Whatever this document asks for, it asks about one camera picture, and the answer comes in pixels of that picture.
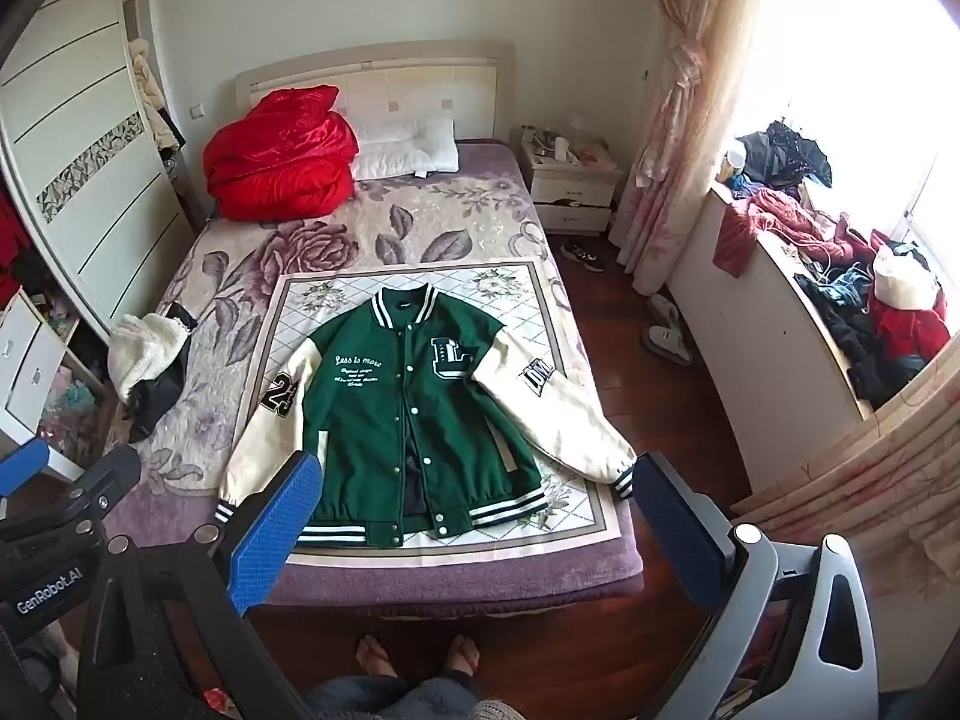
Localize black clothes heap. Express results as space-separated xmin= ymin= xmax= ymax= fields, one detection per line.
xmin=793 ymin=272 xmax=928 ymax=407

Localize white nightstand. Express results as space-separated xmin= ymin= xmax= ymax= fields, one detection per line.
xmin=517 ymin=126 xmax=628 ymax=236

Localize person's right foot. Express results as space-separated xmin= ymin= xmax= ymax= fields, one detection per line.
xmin=442 ymin=634 xmax=482 ymax=681

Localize red quilt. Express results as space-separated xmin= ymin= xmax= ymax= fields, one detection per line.
xmin=202 ymin=86 xmax=359 ymax=224

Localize purple floral blanket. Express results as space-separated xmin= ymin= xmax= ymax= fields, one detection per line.
xmin=97 ymin=141 xmax=647 ymax=610

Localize black garment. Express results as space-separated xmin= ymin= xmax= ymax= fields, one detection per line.
xmin=127 ymin=304 xmax=200 ymax=444

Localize white window bench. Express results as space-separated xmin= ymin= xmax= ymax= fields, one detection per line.
xmin=666 ymin=180 xmax=880 ymax=460

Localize red knit sweater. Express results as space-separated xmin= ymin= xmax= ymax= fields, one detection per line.
xmin=712 ymin=186 xmax=850 ymax=280

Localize bed with beige headboard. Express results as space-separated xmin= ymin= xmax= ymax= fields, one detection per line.
xmin=97 ymin=40 xmax=650 ymax=617

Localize white pillow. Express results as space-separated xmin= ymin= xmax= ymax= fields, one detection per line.
xmin=351 ymin=116 xmax=460 ymax=182

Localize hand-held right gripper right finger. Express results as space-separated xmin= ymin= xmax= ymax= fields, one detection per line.
xmin=634 ymin=452 xmax=878 ymax=720

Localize white fluffy garment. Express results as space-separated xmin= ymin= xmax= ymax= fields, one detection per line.
xmin=107 ymin=313 xmax=193 ymax=403

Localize dark clothes pile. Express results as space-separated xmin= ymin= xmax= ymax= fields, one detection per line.
xmin=735 ymin=118 xmax=834 ymax=193

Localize person's left foot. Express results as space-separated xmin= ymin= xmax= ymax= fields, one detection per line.
xmin=355 ymin=634 xmax=400 ymax=685

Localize green varsity jacket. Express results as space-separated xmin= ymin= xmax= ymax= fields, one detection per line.
xmin=216 ymin=281 xmax=638 ymax=548

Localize black shoes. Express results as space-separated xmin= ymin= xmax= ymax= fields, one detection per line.
xmin=561 ymin=241 xmax=605 ymax=273

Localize red hanging clothes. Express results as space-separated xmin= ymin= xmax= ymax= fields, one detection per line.
xmin=0 ymin=191 xmax=32 ymax=305

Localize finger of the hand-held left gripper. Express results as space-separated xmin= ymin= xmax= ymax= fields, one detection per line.
xmin=64 ymin=444 xmax=143 ymax=535
xmin=0 ymin=439 xmax=50 ymax=500

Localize pink floral curtain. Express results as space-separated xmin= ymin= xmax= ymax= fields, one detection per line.
xmin=611 ymin=0 xmax=767 ymax=298

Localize white hat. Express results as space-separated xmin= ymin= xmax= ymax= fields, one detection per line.
xmin=870 ymin=243 xmax=940 ymax=310

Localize person's jeans legs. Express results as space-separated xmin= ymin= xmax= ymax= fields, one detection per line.
xmin=303 ymin=673 xmax=482 ymax=720

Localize white wardrobe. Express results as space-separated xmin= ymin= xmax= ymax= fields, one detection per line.
xmin=0 ymin=0 xmax=200 ymax=340

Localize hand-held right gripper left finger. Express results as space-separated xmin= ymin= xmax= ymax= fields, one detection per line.
xmin=75 ymin=452 xmax=323 ymax=720

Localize red garment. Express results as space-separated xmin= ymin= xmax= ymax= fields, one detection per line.
xmin=868 ymin=291 xmax=950 ymax=362

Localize cream hanging garment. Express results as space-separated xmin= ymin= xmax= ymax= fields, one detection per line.
xmin=126 ymin=37 xmax=185 ymax=155

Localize beige striped curtain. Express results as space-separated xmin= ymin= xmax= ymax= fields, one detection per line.
xmin=731 ymin=345 xmax=960 ymax=700

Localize white drawer cabinet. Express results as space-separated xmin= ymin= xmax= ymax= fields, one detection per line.
xmin=0 ymin=289 xmax=85 ymax=482

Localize person's foot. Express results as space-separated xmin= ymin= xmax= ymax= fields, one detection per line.
xmin=355 ymin=634 xmax=400 ymax=685
xmin=442 ymin=634 xmax=482 ymax=681

